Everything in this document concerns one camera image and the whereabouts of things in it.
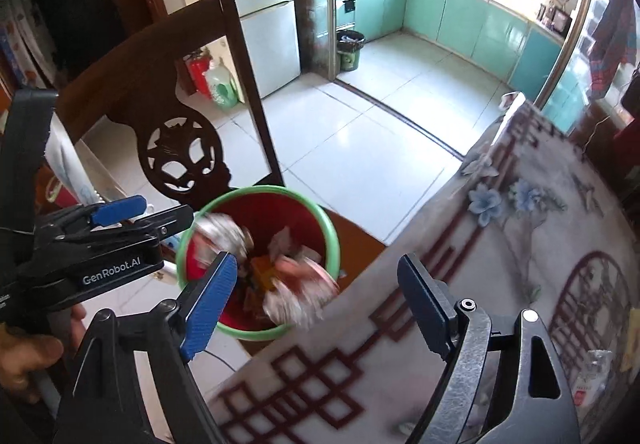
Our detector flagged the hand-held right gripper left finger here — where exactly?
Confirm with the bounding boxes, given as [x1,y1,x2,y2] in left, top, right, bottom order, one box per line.
[52,250,239,444]

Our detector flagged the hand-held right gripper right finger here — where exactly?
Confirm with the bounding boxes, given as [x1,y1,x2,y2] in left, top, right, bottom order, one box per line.
[397,253,582,444]

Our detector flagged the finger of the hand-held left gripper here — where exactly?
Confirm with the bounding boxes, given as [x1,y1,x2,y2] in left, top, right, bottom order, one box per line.
[32,195,149,245]
[55,205,195,251]

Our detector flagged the silver foil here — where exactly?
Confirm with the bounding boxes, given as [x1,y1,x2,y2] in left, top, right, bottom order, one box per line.
[192,213,256,269]

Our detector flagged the white red wrapper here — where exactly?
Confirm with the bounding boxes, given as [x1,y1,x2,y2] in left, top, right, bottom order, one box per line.
[262,256,342,327]

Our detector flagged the red bin with green rim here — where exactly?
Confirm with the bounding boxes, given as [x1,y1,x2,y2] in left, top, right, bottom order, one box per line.
[176,185,343,341]

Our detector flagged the person's left hand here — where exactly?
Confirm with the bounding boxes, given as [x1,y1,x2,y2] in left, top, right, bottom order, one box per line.
[0,304,88,406]

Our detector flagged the white cloth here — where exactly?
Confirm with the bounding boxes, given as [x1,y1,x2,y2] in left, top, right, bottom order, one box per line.
[44,113,108,207]

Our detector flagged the floral printed tablecloth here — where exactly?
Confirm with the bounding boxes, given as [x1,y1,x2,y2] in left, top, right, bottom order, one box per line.
[205,96,640,444]

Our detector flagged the crumpled brown paper bag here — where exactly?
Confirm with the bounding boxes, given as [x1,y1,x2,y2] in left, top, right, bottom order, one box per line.
[269,225,323,265]

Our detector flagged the dark wooden chair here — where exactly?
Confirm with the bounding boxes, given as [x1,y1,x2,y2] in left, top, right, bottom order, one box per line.
[55,0,288,215]

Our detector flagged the green detergent bottle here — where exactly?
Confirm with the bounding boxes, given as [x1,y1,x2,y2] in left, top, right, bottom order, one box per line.
[204,58,240,109]

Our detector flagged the red fire extinguisher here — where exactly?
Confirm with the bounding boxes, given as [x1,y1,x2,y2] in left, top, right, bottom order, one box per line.
[184,51,213,99]

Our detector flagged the clear bottle with red label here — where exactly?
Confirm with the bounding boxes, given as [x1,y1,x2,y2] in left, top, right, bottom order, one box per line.
[575,349,616,407]

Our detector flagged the floral cloth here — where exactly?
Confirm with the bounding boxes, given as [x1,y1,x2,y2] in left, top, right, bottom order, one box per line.
[0,0,56,84]

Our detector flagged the white refrigerator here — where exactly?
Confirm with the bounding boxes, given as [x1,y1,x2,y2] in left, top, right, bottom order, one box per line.
[202,0,302,99]

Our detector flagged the dark kitchen bin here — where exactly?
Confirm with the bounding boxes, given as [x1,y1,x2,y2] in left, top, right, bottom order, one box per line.
[336,30,366,72]

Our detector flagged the teal kitchen cabinets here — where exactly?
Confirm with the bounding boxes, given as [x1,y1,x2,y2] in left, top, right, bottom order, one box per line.
[335,0,588,135]

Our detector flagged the plaid hanging cloth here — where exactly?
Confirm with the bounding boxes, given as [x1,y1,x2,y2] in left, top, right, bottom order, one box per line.
[587,0,638,99]

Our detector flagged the black cable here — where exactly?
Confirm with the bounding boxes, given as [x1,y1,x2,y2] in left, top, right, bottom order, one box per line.
[205,349,251,375]

